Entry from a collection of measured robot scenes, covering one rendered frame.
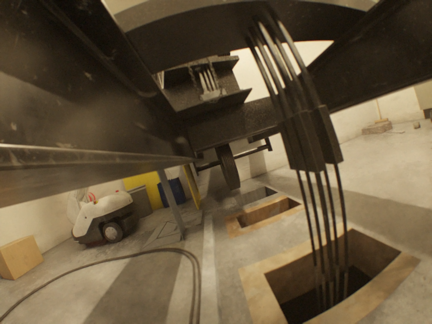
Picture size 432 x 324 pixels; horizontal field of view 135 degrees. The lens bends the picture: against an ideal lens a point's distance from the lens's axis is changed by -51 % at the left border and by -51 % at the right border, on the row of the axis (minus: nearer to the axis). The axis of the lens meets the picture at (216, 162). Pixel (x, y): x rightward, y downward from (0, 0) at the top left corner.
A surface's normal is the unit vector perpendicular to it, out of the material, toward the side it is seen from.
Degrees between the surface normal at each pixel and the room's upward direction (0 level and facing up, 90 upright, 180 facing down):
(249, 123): 90
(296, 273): 90
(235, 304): 0
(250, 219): 90
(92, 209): 90
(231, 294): 0
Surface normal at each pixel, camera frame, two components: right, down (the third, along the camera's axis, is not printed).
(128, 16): 0.04, 0.02
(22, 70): 0.95, -0.32
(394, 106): -0.95, 0.32
